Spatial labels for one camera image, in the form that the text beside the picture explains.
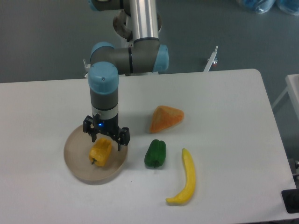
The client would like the white pedestal foot bracket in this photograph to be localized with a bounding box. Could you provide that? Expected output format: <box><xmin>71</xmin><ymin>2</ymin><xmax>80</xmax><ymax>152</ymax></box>
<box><xmin>203</xmin><ymin>46</ymin><xmax>218</xmax><ymax>72</ymax></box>

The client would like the yellow banana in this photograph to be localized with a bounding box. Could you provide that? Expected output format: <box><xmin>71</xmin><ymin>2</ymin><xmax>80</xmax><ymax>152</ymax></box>
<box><xmin>166</xmin><ymin>148</ymin><xmax>196</xmax><ymax>205</ymax></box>

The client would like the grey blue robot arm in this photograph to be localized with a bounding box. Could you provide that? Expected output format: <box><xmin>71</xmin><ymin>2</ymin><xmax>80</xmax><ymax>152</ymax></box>
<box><xmin>83</xmin><ymin>0</ymin><xmax>169</xmax><ymax>149</ymax></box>

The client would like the black device at edge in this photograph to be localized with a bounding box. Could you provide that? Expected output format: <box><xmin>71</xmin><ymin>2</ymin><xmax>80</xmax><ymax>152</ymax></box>
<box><xmin>281</xmin><ymin>189</ymin><xmax>299</xmax><ymax>214</ymax></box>

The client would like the white side table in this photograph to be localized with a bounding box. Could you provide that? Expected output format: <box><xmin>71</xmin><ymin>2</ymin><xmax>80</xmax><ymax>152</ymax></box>
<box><xmin>271</xmin><ymin>74</ymin><xmax>299</xmax><ymax>112</ymax></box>

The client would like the beige round plate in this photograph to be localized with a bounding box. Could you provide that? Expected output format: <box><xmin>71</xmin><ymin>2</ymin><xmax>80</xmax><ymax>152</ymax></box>
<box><xmin>64</xmin><ymin>125</ymin><xmax>128</xmax><ymax>185</ymax></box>

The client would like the yellow bell pepper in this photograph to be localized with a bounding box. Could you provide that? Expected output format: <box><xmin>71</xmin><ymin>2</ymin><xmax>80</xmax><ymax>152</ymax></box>
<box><xmin>89</xmin><ymin>138</ymin><xmax>112</xmax><ymax>167</ymax></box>

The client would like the orange triangular bread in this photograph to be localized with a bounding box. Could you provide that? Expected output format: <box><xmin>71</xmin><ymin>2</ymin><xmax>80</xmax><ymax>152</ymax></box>
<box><xmin>149</xmin><ymin>105</ymin><xmax>185</xmax><ymax>133</ymax></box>

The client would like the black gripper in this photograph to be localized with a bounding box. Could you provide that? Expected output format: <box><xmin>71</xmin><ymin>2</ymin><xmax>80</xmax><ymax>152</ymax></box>
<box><xmin>83</xmin><ymin>114</ymin><xmax>130</xmax><ymax>151</ymax></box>

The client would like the green bell pepper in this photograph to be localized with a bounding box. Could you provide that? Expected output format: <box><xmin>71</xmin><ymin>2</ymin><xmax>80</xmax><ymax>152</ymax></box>
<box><xmin>144</xmin><ymin>139</ymin><xmax>166</xmax><ymax>168</ymax></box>

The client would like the blue plastic bag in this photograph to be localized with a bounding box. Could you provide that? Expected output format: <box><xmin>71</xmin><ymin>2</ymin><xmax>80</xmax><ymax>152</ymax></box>
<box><xmin>236</xmin><ymin>0</ymin><xmax>275</xmax><ymax>14</ymax></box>
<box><xmin>276</xmin><ymin>0</ymin><xmax>299</xmax><ymax>16</ymax></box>

